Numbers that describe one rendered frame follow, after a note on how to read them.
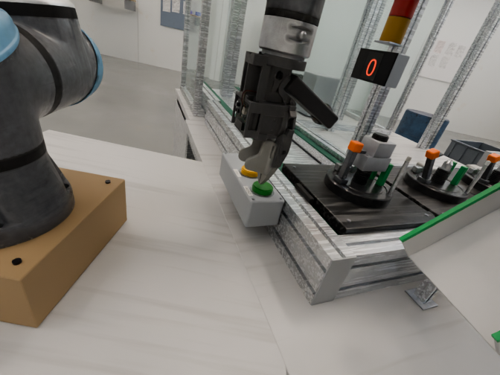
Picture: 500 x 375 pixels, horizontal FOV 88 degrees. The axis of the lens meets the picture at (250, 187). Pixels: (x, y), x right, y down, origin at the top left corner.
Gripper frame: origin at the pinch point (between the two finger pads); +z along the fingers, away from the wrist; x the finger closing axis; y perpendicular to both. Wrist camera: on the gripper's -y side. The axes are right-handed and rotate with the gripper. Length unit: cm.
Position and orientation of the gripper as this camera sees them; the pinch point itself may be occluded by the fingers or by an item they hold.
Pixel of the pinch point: (265, 177)
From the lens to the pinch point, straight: 47.7
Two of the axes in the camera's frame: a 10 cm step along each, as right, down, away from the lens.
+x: 3.3, 5.2, -7.9
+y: -9.2, 0.1, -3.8
